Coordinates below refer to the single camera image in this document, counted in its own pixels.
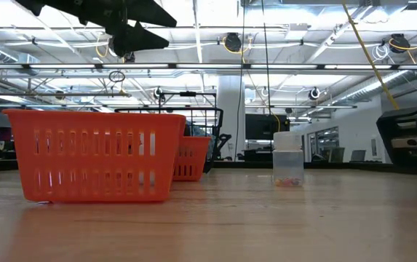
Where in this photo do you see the yellow hanging cable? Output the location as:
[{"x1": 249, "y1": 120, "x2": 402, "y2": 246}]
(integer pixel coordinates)
[{"x1": 341, "y1": 0, "x2": 401, "y2": 111}]

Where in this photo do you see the black wire basket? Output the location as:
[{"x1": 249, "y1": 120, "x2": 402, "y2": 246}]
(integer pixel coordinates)
[{"x1": 114, "y1": 106, "x2": 225, "y2": 174}]

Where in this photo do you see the blue patterned cloth bag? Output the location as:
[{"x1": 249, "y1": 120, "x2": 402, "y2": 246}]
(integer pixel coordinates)
[{"x1": 184, "y1": 122, "x2": 217, "y2": 161}]

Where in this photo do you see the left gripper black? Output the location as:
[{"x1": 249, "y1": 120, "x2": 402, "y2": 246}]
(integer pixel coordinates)
[{"x1": 78, "y1": 0, "x2": 178, "y2": 59}]

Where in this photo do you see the orange plastic basket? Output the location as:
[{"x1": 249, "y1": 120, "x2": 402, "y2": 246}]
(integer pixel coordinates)
[
  {"x1": 171, "y1": 135, "x2": 212, "y2": 182},
  {"x1": 2, "y1": 108, "x2": 188, "y2": 204}
]

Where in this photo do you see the black monitor screen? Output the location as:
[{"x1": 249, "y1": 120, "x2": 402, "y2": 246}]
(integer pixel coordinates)
[{"x1": 245, "y1": 113, "x2": 291, "y2": 141}]

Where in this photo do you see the small clear pill bottle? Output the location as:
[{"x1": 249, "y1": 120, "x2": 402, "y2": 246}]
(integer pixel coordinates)
[{"x1": 272, "y1": 131, "x2": 306, "y2": 188}]

